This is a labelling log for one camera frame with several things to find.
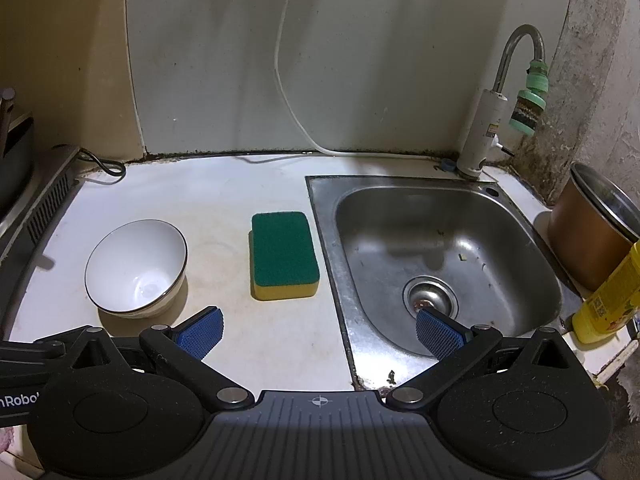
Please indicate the green faucet filter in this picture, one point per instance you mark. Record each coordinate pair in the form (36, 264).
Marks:
(527, 107)

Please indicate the white bowl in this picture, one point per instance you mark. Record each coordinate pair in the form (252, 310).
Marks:
(135, 265)

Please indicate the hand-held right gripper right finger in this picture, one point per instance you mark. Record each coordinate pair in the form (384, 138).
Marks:
(437, 332)

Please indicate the pink cloth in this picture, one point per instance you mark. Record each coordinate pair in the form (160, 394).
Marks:
(5, 440)

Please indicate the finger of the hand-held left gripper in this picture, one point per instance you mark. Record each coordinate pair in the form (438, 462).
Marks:
(30, 351)

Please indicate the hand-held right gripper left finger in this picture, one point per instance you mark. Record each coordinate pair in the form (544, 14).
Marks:
(200, 332)

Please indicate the white and metal faucet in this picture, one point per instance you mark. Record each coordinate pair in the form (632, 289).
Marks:
(480, 130)

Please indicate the stainless steel sink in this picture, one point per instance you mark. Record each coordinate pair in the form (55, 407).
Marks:
(450, 240)

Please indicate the metal sink drain strainer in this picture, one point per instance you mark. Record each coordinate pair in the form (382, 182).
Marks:
(430, 292)

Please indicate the green and yellow sponge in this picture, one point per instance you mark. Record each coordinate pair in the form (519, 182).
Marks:
(282, 250)

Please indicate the yellow bottle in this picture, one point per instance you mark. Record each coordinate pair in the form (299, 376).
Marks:
(605, 305)

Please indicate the copper-coloured pot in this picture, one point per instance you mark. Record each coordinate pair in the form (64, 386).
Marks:
(575, 240)

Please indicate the small blue fitting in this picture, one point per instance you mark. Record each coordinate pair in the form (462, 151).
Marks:
(446, 164)

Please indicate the silver stove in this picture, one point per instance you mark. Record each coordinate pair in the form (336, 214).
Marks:
(50, 210)

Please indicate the dark cooking pot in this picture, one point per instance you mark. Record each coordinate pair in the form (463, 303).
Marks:
(15, 170)

